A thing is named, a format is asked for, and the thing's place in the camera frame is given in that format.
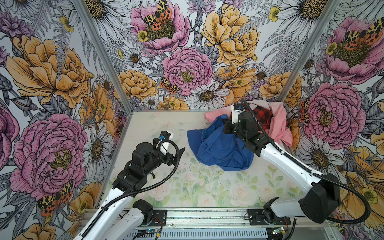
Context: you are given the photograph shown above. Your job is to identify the blue cloth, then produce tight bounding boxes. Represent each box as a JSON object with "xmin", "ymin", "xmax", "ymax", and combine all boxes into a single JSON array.
[{"xmin": 187, "ymin": 115, "xmax": 254, "ymax": 171}]

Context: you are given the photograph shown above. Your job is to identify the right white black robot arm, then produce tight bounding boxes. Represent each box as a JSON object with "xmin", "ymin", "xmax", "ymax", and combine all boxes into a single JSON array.
[{"xmin": 223, "ymin": 112, "xmax": 341, "ymax": 224}]

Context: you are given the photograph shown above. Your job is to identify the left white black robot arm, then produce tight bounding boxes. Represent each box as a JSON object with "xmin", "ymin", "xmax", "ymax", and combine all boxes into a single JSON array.
[{"xmin": 75, "ymin": 131, "xmax": 185, "ymax": 240}]

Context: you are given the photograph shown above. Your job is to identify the red black plaid cloth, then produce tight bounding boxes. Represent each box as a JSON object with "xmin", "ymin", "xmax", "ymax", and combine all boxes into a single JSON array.
[{"xmin": 229, "ymin": 104, "xmax": 273, "ymax": 130}]

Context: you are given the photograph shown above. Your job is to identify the pink cloth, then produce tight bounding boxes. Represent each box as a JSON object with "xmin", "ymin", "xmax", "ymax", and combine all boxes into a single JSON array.
[{"xmin": 205, "ymin": 100, "xmax": 293, "ymax": 147}]

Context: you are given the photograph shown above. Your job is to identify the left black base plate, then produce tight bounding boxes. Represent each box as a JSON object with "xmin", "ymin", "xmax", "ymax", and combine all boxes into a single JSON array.
[{"xmin": 144, "ymin": 210, "xmax": 168, "ymax": 227}]

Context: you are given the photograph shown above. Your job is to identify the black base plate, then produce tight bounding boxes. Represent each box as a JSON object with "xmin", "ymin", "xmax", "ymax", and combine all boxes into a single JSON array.
[
  {"xmin": 144, "ymin": 210, "xmax": 168, "ymax": 227},
  {"xmin": 243, "ymin": 208, "xmax": 291, "ymax": 226}
]

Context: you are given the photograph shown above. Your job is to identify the aluminium front rail frame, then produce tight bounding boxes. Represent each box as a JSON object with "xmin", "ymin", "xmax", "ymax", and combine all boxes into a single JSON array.
[{"xmin": 123, "ymin": 208, "xmax": 342, "ymax": 240}]

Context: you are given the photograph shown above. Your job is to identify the white vented cable duct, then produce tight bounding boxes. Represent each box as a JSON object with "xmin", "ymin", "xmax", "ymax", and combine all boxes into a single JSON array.
[{"xmin": 136, "ymin": 228, "xmax": 269, "ymax": 240}]

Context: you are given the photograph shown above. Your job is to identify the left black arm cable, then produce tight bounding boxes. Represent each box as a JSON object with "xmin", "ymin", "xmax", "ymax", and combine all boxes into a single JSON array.
[{"xmin": 80, "ymin": 139, "xmax": 181, "ymax": 238}]

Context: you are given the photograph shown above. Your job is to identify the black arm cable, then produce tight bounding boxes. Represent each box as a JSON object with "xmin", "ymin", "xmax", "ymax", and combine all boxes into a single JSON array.
[
  {"xmin": 241, "ymin": 99, "xmax": 372, "ymax": 225},
  {"xmin": 80, "ymin": 139, "xmax": 181, "ymax": 238}
]

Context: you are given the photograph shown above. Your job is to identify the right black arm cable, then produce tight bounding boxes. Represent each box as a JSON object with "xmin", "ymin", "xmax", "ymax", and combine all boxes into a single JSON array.
[{"xmin": 241, "ymin": 99, "xmax": 372, "ymax": 225}]

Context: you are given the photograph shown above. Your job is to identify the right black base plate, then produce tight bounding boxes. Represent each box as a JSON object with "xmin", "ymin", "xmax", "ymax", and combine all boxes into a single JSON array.
[{"xmin": 243, "ymin": 208, "xmax": 291, "ymax": 226}]

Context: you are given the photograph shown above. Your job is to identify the right aluminium corner post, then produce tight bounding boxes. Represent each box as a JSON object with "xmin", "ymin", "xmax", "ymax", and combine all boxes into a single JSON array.
[{"xmin": 277, "ymin": 0, "xmax": 340, "ymax": 102}]

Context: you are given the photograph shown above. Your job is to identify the aluminium corner post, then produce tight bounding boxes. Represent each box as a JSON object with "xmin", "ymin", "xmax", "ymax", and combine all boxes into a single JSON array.
[
  {"xmin": 277, "ymin": 0, "xmax": 340, "ymax": 102},
  {"xmin": 74, "ymin": 1, "xmax": 133, "ymax": 117}
]

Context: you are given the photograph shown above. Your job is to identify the left aluminium corner post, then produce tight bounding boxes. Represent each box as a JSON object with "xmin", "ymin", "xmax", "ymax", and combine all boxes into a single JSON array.
[{"xmin": 74, "ymin": 1, "xmax": 133, "ymax": 117}]

